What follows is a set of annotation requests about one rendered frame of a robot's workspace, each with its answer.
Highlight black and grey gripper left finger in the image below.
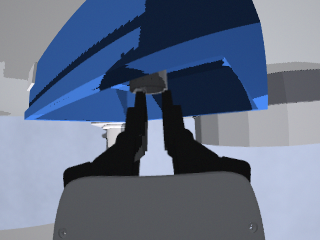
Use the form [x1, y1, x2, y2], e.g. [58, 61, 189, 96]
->
[63, 91, 148, 188]

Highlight steel bushing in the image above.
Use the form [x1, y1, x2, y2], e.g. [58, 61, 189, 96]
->
[129, 70, 168, 95]

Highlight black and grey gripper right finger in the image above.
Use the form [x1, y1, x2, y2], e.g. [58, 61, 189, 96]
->
[162, 90, 251, 184]

